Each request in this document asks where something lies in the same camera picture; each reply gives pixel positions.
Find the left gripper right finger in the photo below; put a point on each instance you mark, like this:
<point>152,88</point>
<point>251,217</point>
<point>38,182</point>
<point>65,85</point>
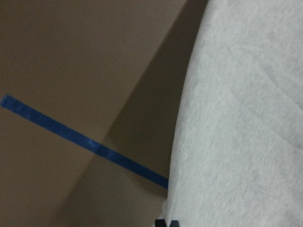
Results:
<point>174,223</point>

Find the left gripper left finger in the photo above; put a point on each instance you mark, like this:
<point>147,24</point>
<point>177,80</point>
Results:
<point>160,223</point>

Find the grey cartoon print t-shirt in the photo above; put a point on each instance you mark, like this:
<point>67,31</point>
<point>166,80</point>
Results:
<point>237,154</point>

